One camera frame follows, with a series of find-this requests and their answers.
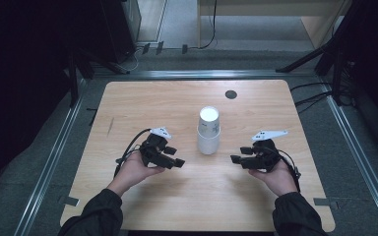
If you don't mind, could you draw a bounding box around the short metal floor rail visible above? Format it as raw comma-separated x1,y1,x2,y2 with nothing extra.
88,69,323,82

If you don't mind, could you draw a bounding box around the plain white paper cup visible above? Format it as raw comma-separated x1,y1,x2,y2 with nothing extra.
196,127,221,155

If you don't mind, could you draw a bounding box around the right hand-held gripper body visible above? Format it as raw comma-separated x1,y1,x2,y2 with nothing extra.
251,129,289,173

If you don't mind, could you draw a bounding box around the black metal stand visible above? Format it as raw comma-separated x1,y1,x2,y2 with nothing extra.
66,48,131,108

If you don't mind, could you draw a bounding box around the black hanging cable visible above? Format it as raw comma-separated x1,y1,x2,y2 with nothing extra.
198,0,219,51

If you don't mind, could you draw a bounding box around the long metal floor rail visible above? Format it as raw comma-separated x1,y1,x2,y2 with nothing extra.
318,78,378,236
13,78,90,236

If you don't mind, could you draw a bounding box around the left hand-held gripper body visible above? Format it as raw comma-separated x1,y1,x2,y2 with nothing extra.
139,127,175,168

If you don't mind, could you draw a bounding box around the black floor cable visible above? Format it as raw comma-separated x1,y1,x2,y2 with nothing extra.
289,82,333,93
293,91,333,114

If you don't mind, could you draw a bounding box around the black tripod stand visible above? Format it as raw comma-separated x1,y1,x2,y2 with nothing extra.
275,0,368,107

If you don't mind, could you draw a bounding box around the black computer tower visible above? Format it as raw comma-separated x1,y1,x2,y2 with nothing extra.
99,0,143,65

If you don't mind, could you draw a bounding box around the white floor cable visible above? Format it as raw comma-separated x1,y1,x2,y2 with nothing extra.
121,45,146,72

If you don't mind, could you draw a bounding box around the person's left hand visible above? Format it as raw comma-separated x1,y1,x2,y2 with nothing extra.
106,150,167,198

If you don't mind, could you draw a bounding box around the printed white paper cup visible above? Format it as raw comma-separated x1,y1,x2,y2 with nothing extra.
198,105,221,138

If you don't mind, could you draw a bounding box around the grey table bracket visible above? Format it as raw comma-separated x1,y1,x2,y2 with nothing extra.
313,197,341,210
58,195,81,207

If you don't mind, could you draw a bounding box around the light wooden desk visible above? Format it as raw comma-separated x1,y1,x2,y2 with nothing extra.
196,0,354,50

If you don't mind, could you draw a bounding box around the right hand-held gripper cable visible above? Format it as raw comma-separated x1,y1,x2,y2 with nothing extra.
276,148,302,194

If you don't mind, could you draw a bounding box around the person's right hand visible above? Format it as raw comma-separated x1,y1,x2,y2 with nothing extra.
248,158,299,198

